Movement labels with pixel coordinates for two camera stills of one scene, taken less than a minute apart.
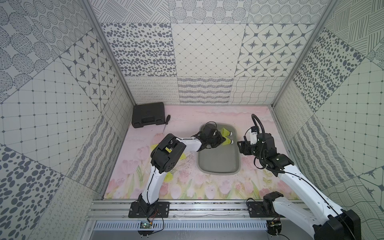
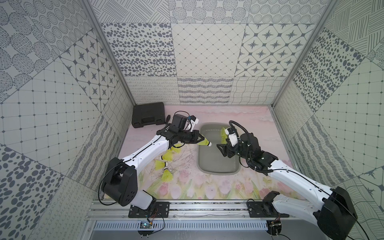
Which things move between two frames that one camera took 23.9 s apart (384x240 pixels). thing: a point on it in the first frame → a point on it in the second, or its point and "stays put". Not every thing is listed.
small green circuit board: (145, 224) stays put
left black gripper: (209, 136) → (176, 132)
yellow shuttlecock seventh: (168, 177) stays put
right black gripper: (244, 148) → (226, 149)
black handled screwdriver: (168, 117) stays put
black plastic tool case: (148, 113) stays put
